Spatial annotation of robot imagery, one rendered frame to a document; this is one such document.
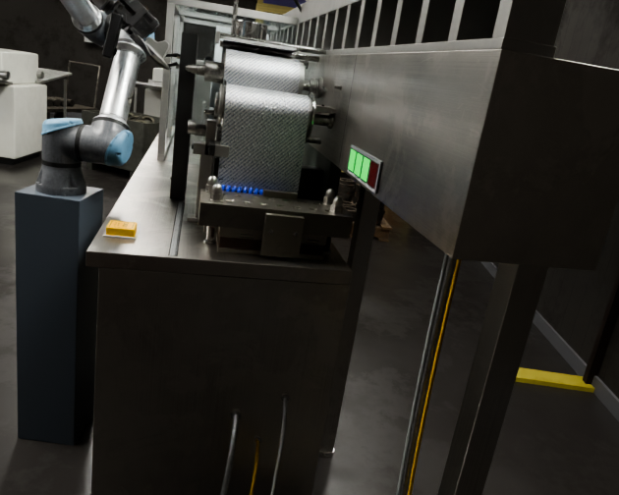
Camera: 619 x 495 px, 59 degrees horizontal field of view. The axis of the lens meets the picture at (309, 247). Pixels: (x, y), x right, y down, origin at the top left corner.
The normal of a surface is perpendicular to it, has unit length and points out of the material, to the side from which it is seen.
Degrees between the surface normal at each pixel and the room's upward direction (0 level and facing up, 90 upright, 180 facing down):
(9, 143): 90
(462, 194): 90
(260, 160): 90
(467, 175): 90
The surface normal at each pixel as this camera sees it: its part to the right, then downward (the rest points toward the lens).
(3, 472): 0.15, -0.94
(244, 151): 0.18, 0.32
